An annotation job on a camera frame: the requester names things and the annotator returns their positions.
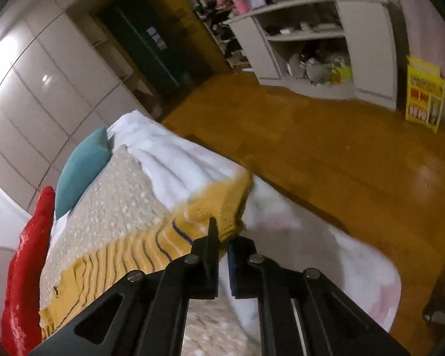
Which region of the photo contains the yellow striped knit sweater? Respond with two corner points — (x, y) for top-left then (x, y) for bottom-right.
(39, 171), (253, 340)

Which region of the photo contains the white bed sheet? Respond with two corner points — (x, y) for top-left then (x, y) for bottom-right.
(49, 109), (402, 356)

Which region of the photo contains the beige dotted bed blanket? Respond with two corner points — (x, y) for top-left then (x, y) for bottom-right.
(39, 144), (263, 356)

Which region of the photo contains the red blanket roll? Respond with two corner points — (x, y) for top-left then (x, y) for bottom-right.
(1, 187), (55, 355)

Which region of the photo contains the teal pillow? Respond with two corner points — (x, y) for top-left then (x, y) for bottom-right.
(54, 127), (112, 220)

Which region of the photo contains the beige wardrobe with doors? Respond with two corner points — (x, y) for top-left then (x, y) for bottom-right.
(0, 0), (153, 211)

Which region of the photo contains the yellow printed bag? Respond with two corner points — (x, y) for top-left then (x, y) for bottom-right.
(405, 55), (445, 133)

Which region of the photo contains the white tv cabinet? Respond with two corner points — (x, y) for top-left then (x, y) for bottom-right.
(227, 0), (397, 109)

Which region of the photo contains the pink cup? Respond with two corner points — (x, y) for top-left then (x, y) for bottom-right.
(232, 0), (250, 15)

